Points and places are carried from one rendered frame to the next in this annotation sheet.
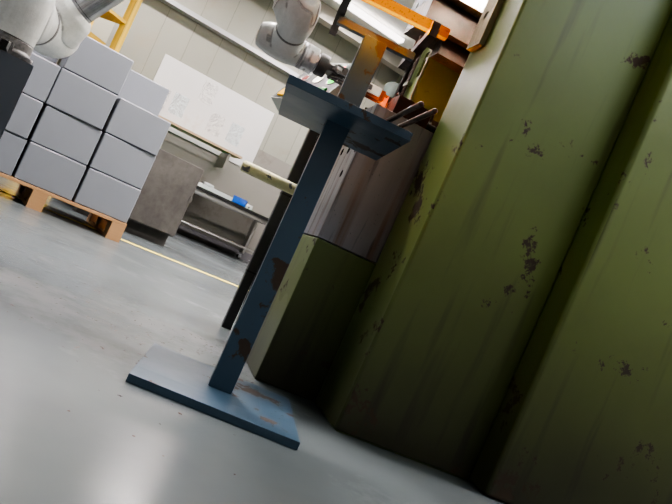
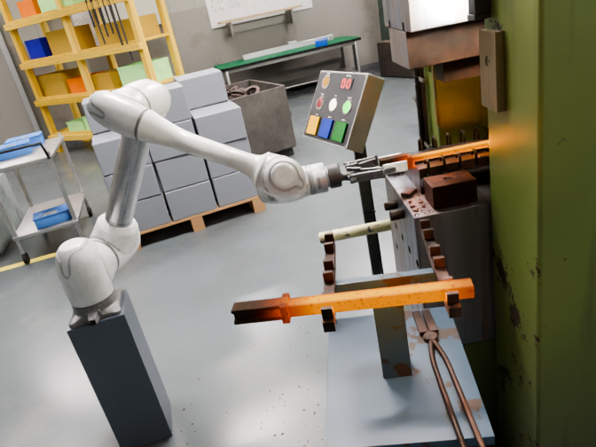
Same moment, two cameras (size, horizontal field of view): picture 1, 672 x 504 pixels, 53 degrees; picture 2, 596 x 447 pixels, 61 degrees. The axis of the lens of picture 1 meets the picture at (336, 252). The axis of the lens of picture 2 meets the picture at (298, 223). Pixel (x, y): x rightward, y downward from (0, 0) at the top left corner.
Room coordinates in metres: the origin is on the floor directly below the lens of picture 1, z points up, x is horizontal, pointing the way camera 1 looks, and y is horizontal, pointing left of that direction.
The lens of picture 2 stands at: (0.82, 0.02, 1.50)
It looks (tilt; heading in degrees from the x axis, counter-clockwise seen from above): 24 degrees down; 16
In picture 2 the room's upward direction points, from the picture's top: 12 degrees counter-clockwise
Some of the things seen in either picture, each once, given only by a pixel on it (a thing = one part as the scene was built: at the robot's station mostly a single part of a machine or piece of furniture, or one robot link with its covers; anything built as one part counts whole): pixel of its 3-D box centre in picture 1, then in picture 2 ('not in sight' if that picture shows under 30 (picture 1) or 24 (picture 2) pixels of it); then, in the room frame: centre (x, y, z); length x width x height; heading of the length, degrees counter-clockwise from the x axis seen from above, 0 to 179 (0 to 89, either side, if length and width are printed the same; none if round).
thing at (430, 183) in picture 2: (407, 114); (450, 189); (2.15, -0.03, 0.95); 0.12 x 0.09 x 0.07; 105
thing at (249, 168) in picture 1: (294, 189); (373, 227); (2.62, 0.25, 0.62); 0.44 x 0.05 x 0.05; 105
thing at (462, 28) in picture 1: (469, 44); (474, 32); (2.36, -0.13, 1.32); 0.42 x 0.20 x 0.10; 105
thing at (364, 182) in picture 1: (405, 207); (492, 240); (2.31, -0.15, 0.69); 0.56 x 0.38 x 0.45; 105
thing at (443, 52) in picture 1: (473, 68); (492, 58); (2.34, -0.18, 1.24); 0.30 x 0.07 x 0.06; 105
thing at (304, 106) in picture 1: (338, 122); (396, 371); (1.67, 0.12, 0.74); 0.40 x 0.30 x 0.02; 7
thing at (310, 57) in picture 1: (308, 58); (317, 178); (2.21, 0.34, 1.00); 0.09 x 0.06 x 0.09; 15
